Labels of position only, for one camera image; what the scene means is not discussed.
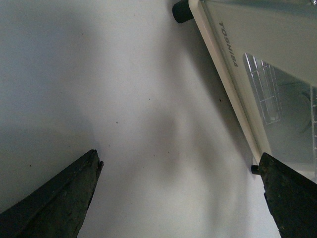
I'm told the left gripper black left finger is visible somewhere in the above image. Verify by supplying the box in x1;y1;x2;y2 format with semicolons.
0;150;104;238

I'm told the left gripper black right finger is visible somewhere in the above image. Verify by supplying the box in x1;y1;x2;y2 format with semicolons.
259;153;317;238

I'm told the glass oven door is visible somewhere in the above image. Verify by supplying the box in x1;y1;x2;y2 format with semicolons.
202;0;317;179

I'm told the cream toaster oven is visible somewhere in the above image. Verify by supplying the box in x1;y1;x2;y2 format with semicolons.
172;0;317;184

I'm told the wire oven rack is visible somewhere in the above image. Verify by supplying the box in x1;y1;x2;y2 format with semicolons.
244;53;282;125

